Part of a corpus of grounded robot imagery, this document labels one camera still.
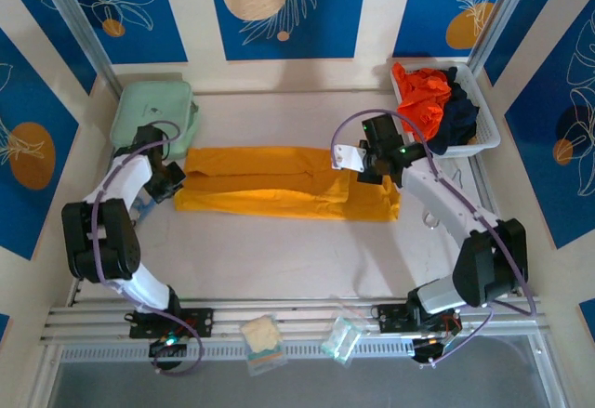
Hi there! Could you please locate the yellow t-shirt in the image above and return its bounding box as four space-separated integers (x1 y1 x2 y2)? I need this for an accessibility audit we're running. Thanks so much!
173 145 402 223

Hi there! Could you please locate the light blue stethoscope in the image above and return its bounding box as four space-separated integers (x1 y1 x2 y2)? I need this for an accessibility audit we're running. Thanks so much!
132 196 157 223

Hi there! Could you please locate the mint green zip case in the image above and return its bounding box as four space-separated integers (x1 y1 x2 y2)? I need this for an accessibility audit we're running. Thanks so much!
110 80 202 158

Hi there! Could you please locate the orange t-shirt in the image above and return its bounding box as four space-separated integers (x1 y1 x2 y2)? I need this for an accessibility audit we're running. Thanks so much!
390 61 453 142

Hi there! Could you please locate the navy blue t-shirt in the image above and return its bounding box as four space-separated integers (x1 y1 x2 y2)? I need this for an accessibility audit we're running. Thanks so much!
426 66 481 156

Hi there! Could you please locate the white plastic basket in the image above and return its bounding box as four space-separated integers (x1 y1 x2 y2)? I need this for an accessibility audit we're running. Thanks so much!
389 60 502 161

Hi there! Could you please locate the black electronics module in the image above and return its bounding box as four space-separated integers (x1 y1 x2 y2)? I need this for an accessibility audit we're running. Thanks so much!
411 336 455 365
148 336 188 359

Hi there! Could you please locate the plastic bag with green content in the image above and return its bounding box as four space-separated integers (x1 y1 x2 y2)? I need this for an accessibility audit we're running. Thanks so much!
320 294 369 367

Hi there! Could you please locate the plastic bag with cream content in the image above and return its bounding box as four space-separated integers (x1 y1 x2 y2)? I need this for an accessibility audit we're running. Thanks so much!
240 314 285 378

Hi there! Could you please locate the translucent grey front panel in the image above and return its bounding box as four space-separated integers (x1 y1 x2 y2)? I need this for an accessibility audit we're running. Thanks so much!
44 356 575 408

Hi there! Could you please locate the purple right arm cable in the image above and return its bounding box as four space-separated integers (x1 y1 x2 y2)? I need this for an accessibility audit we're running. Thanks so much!
330 108 540 371

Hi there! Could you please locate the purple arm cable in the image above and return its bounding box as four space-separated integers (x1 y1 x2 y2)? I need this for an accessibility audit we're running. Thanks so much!
330 108 540 371
90 120 205 378

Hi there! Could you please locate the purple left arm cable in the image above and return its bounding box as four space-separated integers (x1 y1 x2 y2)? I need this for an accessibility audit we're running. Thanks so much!
90 120 205 378

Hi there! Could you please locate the aluminium corner post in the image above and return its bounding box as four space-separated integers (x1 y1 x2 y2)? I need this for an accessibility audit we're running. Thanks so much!
467 0 543 72
34 0 125 98

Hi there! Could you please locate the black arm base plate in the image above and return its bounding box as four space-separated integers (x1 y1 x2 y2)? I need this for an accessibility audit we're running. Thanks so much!
376 303 461 335
128 308 215 339

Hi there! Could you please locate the aluminium front frame rail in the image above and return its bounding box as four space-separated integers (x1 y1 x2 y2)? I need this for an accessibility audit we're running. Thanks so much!
39 296 546 348

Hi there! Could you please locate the grey slotted cable duct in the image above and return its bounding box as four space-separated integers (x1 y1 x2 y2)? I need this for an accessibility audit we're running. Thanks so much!
58 338 538 363

